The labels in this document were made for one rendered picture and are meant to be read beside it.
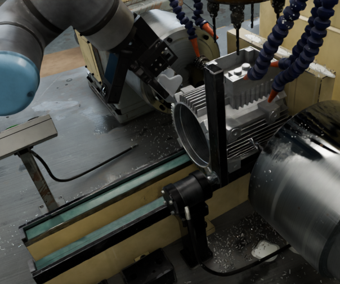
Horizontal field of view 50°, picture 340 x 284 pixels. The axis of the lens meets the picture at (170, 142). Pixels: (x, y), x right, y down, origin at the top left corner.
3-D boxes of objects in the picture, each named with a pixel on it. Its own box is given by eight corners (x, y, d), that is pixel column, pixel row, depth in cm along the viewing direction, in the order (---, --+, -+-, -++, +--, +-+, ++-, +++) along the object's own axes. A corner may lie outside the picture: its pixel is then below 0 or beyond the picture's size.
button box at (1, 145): (58, 136, 90) (49, 116, 90) (58, 133, 83) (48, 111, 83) (-13, 165, 85) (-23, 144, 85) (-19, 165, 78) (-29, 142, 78)
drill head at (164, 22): (170, 57, 133) (160, -14, 117) (231, 101, 107) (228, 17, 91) (106, 81, 125) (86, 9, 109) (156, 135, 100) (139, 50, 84)
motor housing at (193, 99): (238, 116, 100) (238, 53, 88) (287, 154, 87) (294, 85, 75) (174, 145, 94) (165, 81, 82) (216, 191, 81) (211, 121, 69)
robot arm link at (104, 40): (90, 43, 60) (72, 26, 67) (110, 61, 64) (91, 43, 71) (127, 1, 60) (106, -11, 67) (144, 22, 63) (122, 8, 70)
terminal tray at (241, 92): (249, 73, 88) (249, 45, 83) (279, 92, 80) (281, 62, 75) (206, 91, 84) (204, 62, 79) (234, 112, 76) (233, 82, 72)
